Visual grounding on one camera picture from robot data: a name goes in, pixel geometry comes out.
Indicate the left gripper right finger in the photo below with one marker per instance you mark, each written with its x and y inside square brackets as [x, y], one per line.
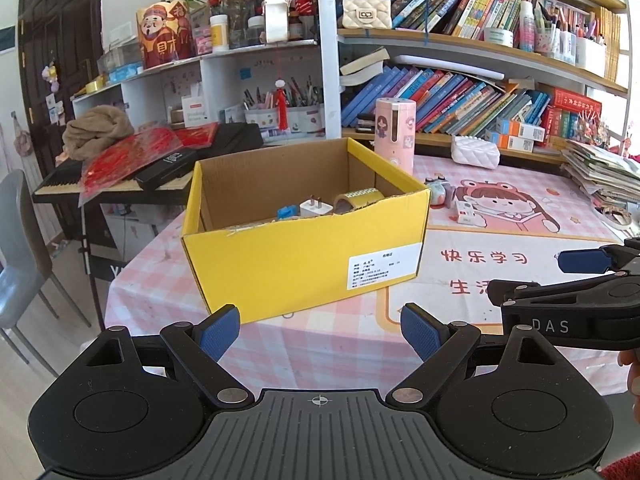
[445, 351]

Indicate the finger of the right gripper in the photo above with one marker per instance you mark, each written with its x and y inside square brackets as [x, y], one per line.
[619, 285]
[601, 260]

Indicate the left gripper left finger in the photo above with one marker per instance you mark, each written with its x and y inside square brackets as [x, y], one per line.
[198, 348]

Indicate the blue packet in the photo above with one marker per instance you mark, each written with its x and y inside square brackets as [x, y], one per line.
[288, 212]

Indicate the yellow tape roll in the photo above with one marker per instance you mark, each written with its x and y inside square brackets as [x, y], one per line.
[354, 200]

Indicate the white power adapter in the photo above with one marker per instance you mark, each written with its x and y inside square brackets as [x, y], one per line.
[313, 207]

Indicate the person right hand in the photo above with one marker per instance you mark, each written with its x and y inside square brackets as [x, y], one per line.
[629, 359]

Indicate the pink cartoon desk mat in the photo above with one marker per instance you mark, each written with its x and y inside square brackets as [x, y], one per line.
[355, 343]

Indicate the stack of magazines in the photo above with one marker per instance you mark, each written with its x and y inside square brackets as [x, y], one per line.
[610, 181]

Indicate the small white cube toy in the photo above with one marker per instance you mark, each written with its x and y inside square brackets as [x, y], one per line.
[465, 213]

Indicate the yellow cardboard box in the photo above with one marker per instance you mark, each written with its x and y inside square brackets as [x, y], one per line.
[241, 254]

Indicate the white quilted purse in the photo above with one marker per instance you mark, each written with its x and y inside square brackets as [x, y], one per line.
[475, 152]

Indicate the orange white box upper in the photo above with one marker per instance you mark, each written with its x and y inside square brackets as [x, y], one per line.
[520, 129]

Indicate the orange white box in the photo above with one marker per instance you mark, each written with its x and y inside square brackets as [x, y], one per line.
[520, 129]
[511, 143]

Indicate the orange white box lower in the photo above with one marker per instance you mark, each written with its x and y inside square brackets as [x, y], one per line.
[511, 143]

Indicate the red thick dictionary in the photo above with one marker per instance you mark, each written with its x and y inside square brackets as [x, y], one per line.
[575, 103]

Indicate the black keyboard piano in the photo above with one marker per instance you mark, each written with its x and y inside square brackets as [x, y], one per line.
[158, 184]

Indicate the grey chair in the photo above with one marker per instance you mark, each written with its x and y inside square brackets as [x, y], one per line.
[28, 263]

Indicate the red patterned paper sheet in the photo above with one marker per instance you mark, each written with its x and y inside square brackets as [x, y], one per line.
[125, 158]

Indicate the pink cylindrical humidifier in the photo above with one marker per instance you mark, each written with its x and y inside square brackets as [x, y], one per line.
[395, 131]

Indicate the wooden bookshelf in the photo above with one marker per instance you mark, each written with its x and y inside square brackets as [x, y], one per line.
[559, 45]

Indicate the brown folded cloth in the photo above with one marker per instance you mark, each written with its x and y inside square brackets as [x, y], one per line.
[92, 133]

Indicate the white shelf unit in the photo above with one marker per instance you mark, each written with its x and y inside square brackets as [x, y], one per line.
[226, 77]

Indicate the red fortune god box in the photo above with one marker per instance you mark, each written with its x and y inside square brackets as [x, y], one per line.
[165, 33]

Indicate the grey toy camera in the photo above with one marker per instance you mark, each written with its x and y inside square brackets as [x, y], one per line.
[441, 192]

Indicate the cream pearl handle handbag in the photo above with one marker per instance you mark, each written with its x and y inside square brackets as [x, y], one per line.
[367, 14]

